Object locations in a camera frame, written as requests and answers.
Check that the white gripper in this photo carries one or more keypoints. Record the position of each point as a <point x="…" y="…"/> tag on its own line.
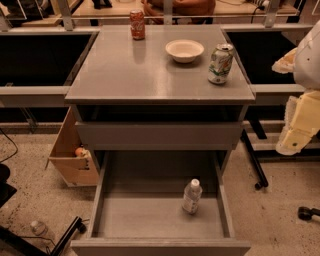
<point x="309" y="65"/>

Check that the clear plastic water bottle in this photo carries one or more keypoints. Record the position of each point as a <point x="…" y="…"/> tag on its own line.
<point x="191" y="197"/>

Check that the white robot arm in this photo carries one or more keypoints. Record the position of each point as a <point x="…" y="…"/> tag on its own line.
<point x="304" y="63"/>

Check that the closed top drawer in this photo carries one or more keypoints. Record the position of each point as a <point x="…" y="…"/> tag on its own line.
<point x="159" y="136"/>

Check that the grey drawer cabinet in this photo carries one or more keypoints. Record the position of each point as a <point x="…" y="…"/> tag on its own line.
<point x="127" y="81"/>

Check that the open middle drawer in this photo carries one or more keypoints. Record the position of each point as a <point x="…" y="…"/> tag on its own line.
<point x="137" y="209"/>

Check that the clear bottle on floor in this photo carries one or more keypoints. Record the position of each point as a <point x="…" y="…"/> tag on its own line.
<point x="40" y="229"/>

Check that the black table leg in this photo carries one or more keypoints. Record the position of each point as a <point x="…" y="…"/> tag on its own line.
<point x="262" y="180"/>

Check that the black caster wheel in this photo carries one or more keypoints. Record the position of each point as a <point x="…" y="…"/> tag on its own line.
<point x="305" y="213"/>

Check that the green white soda can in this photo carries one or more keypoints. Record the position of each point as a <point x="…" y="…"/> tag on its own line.
<point x="220" y="63"/>

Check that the white paper bowl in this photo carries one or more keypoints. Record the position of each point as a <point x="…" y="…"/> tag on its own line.
<point x="184" y="51"/>

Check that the brown bag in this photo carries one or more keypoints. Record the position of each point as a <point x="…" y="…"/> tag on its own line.
<point x="198" y="10"/>

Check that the orange soda can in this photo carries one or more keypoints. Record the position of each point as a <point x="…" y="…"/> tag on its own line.
<point x="137" y="24"/>

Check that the orange fruit in box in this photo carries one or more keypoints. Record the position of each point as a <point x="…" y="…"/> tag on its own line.
<point x="79" y="152"/>

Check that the cardboard box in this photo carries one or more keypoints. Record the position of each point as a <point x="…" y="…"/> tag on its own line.
<point x="75" y="171"/>

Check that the black stand leg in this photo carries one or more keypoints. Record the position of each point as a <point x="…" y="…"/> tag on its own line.
<point x="27" y="249"/>

